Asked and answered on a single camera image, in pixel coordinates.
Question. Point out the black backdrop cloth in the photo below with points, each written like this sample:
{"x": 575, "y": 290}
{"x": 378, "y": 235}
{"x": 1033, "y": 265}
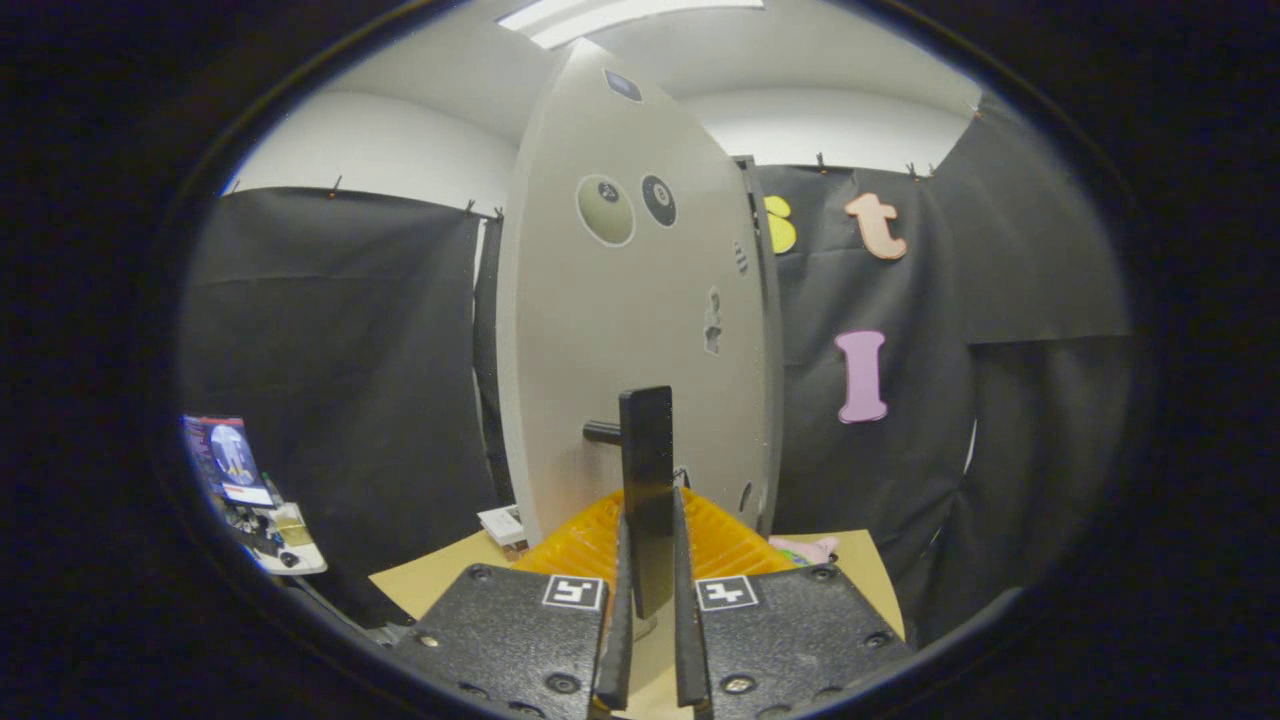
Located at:
{"x": 350, "y": 350}

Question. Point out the grey shoe cabinet door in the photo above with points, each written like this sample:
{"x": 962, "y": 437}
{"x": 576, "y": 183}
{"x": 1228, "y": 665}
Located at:
{"x": 620, "y": 330}

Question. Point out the grey shoe cabinet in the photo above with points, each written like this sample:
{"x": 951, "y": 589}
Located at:
{"x": 773, "y": 380}

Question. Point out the white cluttered side table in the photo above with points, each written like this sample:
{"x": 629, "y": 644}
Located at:
{"x": 290, "y": 545}

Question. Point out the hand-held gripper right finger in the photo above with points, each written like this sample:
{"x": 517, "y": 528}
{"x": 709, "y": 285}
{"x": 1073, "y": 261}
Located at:
{"x": 688, "y": 650}

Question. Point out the green and pink plush toy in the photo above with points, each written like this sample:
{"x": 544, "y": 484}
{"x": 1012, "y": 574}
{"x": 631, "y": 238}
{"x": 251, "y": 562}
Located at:
{"x": 805, "y": 549}

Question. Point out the computer monitor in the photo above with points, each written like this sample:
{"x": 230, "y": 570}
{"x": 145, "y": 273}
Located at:
{"x": 230, "y": 460}

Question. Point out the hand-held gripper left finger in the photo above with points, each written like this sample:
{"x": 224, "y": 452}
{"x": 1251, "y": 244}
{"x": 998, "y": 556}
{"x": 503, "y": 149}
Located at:
{"x": 616, "y": 650}

